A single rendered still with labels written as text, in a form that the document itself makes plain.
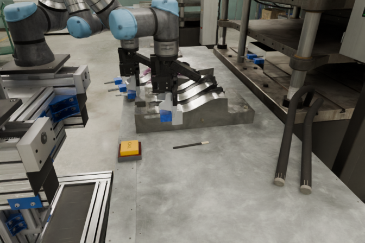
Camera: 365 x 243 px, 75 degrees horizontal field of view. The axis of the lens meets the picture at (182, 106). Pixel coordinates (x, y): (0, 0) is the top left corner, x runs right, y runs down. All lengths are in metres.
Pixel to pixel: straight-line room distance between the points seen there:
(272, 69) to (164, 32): 1.08
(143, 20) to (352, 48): 0.84
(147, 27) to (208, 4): 4.63
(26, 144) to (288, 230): 0.68
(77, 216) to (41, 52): 0.88
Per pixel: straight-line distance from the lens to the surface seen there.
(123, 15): 0.65
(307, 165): 0.86
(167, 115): 0.82
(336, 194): 0.86
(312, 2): 1.16
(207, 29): 5.34
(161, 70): 0.76
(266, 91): 1.45
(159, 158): 0.86
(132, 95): 1.10
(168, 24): 0.70
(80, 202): 1.61
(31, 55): 1.16
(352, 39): 1.19
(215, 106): 0.98
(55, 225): 1.56
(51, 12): 1.22
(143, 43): 4.45
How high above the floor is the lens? 1.35
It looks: 28 degrees down
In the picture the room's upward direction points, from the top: straight up
